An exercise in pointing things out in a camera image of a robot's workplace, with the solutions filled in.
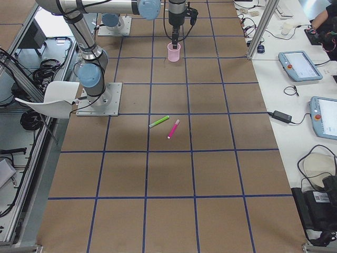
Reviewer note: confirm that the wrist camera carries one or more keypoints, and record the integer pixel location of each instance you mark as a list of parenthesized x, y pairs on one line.
[(193, 15)]

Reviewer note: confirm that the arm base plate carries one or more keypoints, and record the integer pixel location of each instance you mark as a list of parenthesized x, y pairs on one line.
[(114, 25), (107, 105)]

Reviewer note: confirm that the upper teach pendant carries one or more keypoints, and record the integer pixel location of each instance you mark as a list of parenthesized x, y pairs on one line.
[(299, 66)]

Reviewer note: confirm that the lower teach pendant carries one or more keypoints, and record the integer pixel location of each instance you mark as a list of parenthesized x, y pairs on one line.
[(323, 116)]

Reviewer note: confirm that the aluminium frame post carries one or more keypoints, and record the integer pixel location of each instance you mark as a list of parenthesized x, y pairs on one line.
[(261, 27)]

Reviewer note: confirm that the pink pen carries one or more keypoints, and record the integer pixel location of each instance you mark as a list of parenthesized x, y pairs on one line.
[(173, 129)]

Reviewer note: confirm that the small blue device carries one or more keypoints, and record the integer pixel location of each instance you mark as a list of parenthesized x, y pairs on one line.
[(260, 49)]

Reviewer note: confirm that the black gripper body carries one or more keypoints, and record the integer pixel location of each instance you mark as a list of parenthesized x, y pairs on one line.
[(174, 18)]

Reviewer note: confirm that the white chair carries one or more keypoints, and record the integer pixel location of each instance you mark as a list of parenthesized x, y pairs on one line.
[(58, 99)]

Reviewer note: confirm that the green pen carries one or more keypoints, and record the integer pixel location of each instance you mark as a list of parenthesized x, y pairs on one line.
[(159, 121)]

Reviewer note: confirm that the teach pendant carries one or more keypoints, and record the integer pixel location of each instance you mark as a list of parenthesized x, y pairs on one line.
[(299, 66), (323, 116)]

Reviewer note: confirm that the black power brick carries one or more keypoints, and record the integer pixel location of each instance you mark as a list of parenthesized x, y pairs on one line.
[(286, 118)]

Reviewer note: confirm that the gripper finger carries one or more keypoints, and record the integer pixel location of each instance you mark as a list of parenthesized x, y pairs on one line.
[(175, 37)]

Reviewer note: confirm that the pink mesh cup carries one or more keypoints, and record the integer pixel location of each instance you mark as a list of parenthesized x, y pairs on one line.
[(173, 54)]

